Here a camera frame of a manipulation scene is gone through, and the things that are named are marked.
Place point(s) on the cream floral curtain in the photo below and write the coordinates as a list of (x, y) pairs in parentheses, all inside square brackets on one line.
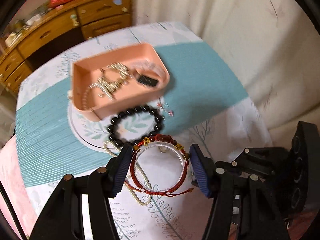
[(272, 46)]

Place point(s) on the small black card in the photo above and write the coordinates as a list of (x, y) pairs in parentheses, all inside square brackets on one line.
[(147, 81)]

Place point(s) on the wooden desk with drawers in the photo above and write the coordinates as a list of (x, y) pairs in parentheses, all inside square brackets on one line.
[(91, 18)]

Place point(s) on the pink blanket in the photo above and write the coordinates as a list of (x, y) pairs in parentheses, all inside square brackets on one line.
[(12, 181)]

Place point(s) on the pink plastic tray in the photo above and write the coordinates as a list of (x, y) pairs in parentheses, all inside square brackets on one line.
[(141, 59)]

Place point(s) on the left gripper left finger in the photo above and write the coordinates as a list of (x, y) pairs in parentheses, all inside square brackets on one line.
[(61, 217)]

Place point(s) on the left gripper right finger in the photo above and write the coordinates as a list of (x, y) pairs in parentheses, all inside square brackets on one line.
[(215, 194)]

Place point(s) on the clear white bangle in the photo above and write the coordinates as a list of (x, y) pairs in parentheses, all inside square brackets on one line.
[(158, 167)]

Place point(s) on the silver chain jewelry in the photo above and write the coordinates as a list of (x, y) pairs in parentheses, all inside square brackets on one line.
[(108, 86)]

